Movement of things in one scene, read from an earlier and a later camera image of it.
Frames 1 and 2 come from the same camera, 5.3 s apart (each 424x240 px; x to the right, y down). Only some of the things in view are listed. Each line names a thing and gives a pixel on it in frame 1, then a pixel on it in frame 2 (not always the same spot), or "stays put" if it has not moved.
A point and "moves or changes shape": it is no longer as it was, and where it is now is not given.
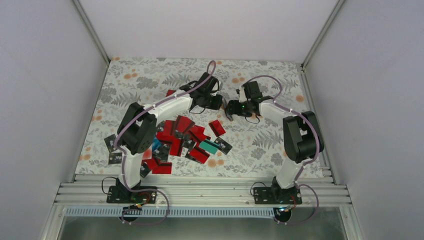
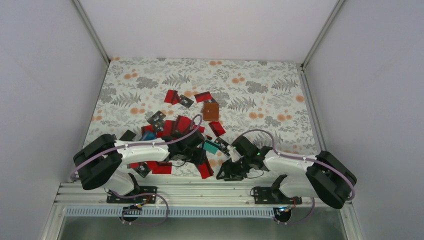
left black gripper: (216, 104) → (199, 158)
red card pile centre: (175, 131) stays put
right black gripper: (234, 108) → (229, 170)
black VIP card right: (224, 146) stays put
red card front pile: (198, 154) moves or changes shape
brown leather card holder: (228, 116) → (210, 111)
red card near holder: (217, 128) stays put
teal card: (210, 146) stays put
